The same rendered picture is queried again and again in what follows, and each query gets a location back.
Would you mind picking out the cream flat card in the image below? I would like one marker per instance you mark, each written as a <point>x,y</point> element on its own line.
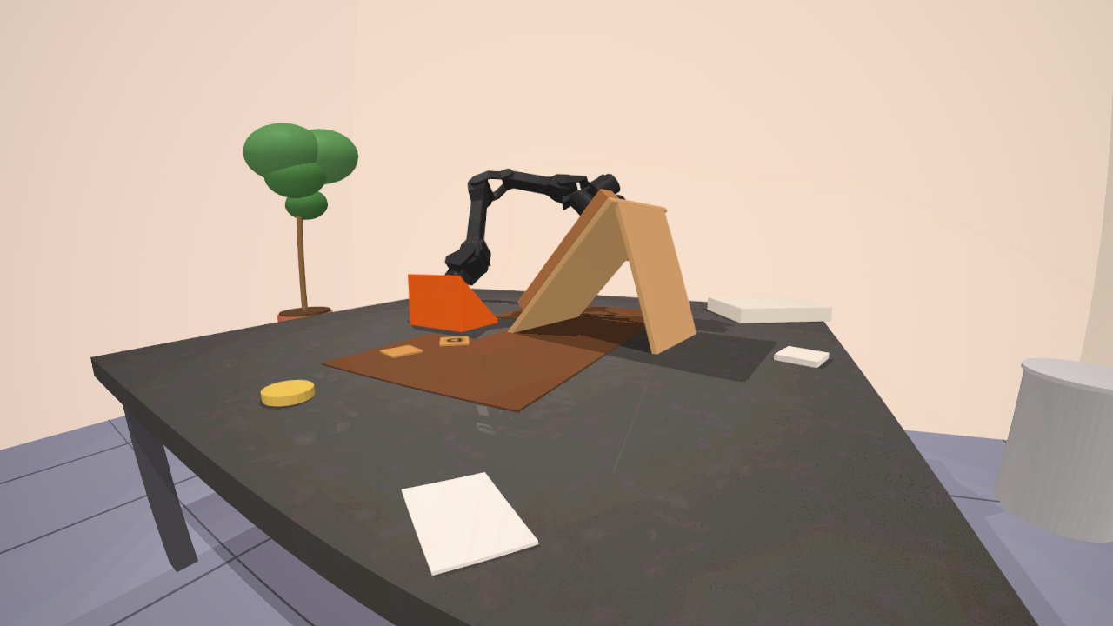
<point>464,521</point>

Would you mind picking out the yellow flat disc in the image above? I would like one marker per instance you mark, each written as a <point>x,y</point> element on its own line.
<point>287,393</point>

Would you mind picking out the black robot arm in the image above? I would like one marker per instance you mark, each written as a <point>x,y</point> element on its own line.
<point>472,261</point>

